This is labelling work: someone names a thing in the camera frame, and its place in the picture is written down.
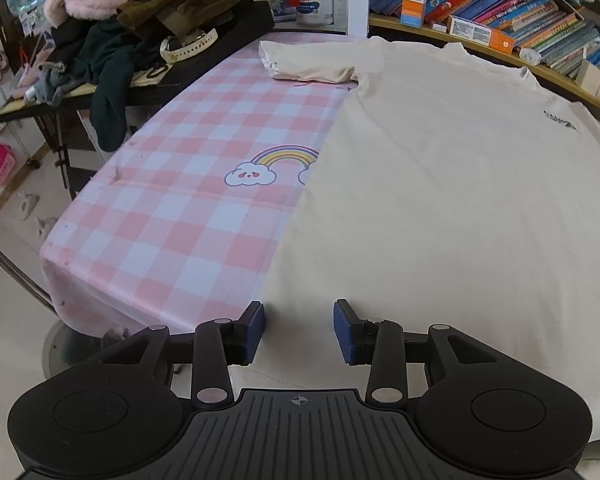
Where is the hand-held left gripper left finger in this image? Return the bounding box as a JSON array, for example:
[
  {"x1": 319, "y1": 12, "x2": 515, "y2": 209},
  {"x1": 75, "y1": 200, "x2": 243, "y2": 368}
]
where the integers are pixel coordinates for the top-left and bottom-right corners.
[{"x1": 97, "y1": 301, "x2": 267, "y2": 408}]

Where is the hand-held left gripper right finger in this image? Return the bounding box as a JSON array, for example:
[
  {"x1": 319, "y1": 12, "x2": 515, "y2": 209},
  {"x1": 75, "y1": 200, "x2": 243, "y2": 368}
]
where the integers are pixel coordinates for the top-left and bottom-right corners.
[{"x1": 333, "y1": 299, "x2": 501, "y2": 406}]

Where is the cream t-shirt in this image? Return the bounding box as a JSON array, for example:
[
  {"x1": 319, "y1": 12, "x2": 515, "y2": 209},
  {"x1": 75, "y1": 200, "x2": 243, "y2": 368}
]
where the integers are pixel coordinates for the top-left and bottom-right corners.
[{"x1": 227, "y1": 35, "x2": 600, "y2": 456}]

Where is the pink checked cartoon table mat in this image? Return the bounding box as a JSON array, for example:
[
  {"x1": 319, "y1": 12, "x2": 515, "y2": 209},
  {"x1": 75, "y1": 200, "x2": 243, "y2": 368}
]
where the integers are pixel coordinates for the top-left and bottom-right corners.
[{"x1": 39, "y1": 27, "x2": 371, "y2": 341}]

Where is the white wristwatch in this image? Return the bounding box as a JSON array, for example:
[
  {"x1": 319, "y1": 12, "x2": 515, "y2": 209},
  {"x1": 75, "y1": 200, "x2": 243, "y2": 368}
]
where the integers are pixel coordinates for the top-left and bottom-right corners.
[{"x1": 160, "y1": 27, "x2": 218, "y2": 63}]

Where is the dark green garment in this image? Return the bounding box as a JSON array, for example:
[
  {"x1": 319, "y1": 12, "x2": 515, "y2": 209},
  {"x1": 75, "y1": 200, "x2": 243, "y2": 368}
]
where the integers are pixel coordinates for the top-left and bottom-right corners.
[{"x1": 50, "y1": 15, "x2": 176, "y2": 153}]

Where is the grey cloth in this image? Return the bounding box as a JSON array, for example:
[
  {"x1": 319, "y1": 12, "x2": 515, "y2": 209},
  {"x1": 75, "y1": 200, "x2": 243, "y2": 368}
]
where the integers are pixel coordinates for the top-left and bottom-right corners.
[{"x1": 32, "y1": 62, "x2": 88, "y2": 106}]

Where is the long orange white toothpaste box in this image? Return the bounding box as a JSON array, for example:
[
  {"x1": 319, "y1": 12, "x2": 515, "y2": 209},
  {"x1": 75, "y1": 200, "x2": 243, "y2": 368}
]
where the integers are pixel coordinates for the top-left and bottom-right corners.
[{"x1": 447, "y1": 15, "x2": 516, "y2": 56}]

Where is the wooden bookshelf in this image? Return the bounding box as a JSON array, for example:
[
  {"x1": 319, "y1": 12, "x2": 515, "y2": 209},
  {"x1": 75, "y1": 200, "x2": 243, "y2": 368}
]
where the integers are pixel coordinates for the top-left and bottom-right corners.
[{"x1": 367, "y1": 0, "x2": 600, "y2": 111}]

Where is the row of colourful books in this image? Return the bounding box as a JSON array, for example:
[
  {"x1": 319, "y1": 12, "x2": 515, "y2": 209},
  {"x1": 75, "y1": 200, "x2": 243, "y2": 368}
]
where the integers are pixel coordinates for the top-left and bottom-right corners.
[{"x1": 370, "y1": 0, "x2": 600, "y2": 78}]

